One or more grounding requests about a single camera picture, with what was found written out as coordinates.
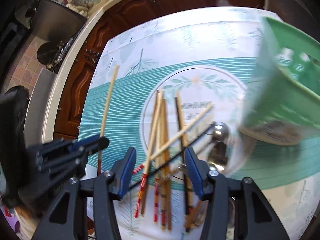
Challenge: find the floral teal tablecloth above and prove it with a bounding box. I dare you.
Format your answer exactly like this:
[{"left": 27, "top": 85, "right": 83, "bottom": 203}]
[{"left": 79, "top": 7, "right": 319, "bottom": 239}]

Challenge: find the steel ladle spoon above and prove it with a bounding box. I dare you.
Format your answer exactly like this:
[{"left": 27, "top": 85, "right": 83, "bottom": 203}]
[{"left": 195, "top": 121, "right": 230, "bottom": 173}]

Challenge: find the black chopstick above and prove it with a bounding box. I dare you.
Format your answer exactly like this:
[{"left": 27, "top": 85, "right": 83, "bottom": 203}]
[{"left": 128, "top": 123, "right": 216, "bottom": 190}]

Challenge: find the light bamboo chopstick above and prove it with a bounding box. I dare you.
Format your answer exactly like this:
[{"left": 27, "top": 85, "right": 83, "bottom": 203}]
[{"left": 97, "top": 65, "right": 120, "bottom": 175}]

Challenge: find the green plastic utensil holder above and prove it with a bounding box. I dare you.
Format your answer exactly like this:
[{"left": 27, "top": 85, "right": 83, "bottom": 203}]
[{"left": 239, "top": 17, "right": 319, "bottom": 146}]

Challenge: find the gas stove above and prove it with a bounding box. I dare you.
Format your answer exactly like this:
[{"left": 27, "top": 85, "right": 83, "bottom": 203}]
[{"left": 36, "top": 37, "right": 75, "bottom": 74}]

